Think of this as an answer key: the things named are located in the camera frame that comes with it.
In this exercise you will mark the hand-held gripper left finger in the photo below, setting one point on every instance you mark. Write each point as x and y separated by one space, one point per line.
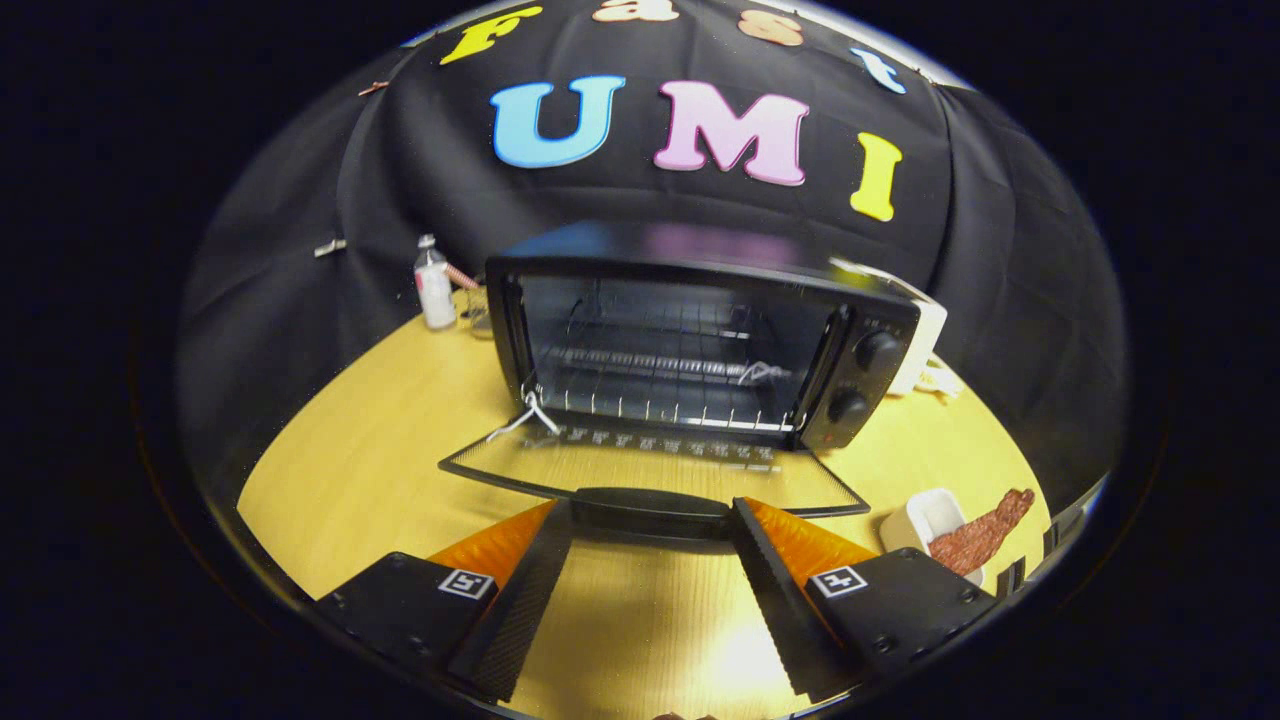
525 610

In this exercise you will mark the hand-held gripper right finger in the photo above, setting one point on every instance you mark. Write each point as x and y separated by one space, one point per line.
775 600

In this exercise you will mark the brown meat strip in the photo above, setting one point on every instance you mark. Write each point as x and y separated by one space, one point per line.
975 540

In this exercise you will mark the black toaster oven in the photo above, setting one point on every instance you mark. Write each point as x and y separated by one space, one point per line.
860 380

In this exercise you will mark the white bread toaster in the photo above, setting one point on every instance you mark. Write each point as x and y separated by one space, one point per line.
930 340

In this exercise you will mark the white ribbed tray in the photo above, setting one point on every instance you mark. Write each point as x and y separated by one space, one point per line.
915 520

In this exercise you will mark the clear basket with pink stick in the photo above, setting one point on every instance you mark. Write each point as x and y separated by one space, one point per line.
480 315

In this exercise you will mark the small clear plastic bottle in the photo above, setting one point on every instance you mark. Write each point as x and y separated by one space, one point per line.
435 295

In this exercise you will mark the silver cloth clip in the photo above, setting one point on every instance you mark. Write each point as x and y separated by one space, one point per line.
330 247

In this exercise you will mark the red cloth clip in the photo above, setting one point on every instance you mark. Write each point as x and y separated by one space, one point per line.
373 88

